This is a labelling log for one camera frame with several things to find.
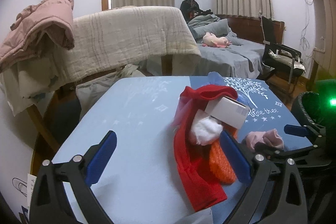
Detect orange knit cloth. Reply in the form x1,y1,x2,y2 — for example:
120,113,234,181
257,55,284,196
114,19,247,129
209,139,236,185

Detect blue printed tablecloth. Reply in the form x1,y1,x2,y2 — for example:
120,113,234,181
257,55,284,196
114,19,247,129
51,76,314,224

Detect wooden coat rack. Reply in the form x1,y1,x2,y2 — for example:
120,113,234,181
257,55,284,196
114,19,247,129
180,0,199,22

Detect grey sheeted bed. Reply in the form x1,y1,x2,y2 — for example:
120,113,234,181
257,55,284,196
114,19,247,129
187,15,264,79

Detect black lined trash bin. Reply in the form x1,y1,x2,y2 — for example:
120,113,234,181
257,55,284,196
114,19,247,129
291,92,335,132

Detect grey pillow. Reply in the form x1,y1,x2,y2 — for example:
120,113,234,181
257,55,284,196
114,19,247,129
192,19,231,39

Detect black office chair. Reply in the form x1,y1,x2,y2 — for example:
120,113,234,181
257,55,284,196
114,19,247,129
260,16,306,89

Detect pink quilted jacket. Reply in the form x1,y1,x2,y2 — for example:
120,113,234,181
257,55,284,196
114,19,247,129
1,0,75,72

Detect red cloth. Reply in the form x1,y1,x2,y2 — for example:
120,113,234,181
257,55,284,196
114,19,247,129
173,85,238,212

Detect silver chair cushion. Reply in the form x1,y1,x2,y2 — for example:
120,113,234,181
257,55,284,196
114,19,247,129
269,50,306,72

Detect dark wooden headboard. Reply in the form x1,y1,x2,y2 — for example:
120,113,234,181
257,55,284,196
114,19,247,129
217,14,285,44

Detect white cardboard box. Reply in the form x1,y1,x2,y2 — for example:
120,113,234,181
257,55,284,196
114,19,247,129
205,96,249,129

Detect pink plush toy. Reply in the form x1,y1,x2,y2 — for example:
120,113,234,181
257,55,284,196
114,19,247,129
202,32,232,48

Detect beige blanket on rack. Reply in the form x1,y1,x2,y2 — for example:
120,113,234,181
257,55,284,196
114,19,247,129
54,6,201,86

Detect hanging white cables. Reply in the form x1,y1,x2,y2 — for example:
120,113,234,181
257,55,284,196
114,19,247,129
297,0,314,51

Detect white tissue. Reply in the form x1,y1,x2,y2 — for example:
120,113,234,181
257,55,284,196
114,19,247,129
188,110,223,145

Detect blue plastic bag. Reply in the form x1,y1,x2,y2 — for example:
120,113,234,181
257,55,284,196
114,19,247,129
207,72,249,106

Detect pink sock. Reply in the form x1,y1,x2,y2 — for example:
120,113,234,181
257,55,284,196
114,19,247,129
245,128,284,152

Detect wooden wardrobe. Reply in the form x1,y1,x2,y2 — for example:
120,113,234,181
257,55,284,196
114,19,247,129
313,0,335,78

